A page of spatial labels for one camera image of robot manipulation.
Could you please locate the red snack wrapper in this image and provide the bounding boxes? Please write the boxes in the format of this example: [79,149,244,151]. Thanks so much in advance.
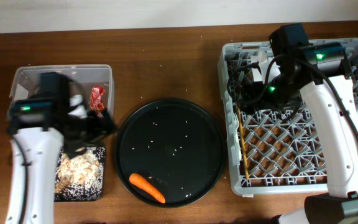
[89,85,106,113]

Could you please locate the grey-white plate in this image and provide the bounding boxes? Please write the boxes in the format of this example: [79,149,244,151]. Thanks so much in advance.
[250,50,271,83]

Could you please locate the wooden chopstick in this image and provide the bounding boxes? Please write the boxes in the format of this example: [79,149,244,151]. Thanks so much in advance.
[237,108,249,180]

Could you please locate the brown cookie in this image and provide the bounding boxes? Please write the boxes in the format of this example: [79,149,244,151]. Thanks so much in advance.
[55,177,70,194]

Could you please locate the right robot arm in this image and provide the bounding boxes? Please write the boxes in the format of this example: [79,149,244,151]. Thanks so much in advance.
[228,24,358,223]

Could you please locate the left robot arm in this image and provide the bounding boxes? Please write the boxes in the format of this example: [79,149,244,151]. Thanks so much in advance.
[6,72,117,223]

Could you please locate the grey dishwasher rack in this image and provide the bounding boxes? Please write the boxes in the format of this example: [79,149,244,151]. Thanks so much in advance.
[218,38,358,196]

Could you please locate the black rectangular tray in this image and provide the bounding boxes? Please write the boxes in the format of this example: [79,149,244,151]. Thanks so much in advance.
[53,144,107,202]

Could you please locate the spilled oatmeal and rice pile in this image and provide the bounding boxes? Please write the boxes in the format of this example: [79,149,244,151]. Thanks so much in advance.
[55,147,104,200]

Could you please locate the clear plastic bin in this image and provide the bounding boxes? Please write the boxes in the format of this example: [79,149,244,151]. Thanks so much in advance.
[9,64,114,117]

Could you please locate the orange carrot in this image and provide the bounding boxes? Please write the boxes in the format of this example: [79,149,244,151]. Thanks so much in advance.
[129,173,166,203]

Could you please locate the round black tray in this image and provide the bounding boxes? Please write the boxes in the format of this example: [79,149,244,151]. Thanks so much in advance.
[114,99,226,208]

